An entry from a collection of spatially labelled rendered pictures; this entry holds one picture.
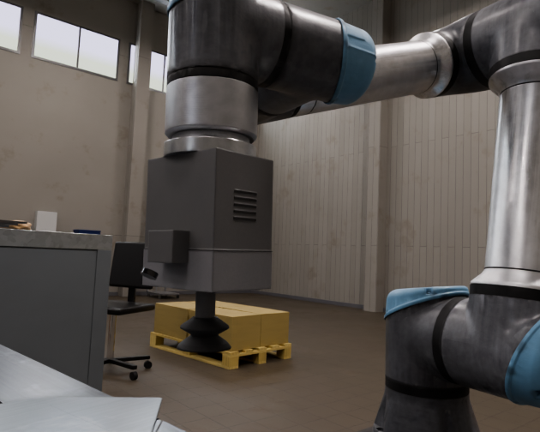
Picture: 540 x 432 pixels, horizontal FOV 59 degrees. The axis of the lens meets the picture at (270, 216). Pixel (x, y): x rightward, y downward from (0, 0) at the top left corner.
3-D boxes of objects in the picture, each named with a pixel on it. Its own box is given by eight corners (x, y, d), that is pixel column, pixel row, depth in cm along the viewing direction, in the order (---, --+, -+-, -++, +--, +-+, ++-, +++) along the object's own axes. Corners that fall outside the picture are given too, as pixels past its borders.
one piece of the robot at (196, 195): (114, 109, 38) (104, 317, 37) (186, 85, 32) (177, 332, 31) (207, 133, 45) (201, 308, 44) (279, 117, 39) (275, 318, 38)
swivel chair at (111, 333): (133, 359, 441) (141, 243, 450) (169, 375, 389) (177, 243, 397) (54, 368, 397) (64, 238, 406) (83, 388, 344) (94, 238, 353)
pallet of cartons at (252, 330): (146, 345, 514) (148, 302, 518) (218, 338, 574) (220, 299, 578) (217, 371, 410) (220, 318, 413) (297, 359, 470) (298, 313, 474)
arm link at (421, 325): (422, 363, 78) (422, 279, 79) (499, 385, 66) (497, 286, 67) (366, 372, 71) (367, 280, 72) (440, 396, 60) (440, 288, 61)
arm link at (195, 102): (208, 68, 34) (142, 91, 39) (207, 131, 34) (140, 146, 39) (277, 95, 40) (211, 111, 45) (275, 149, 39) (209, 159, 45)
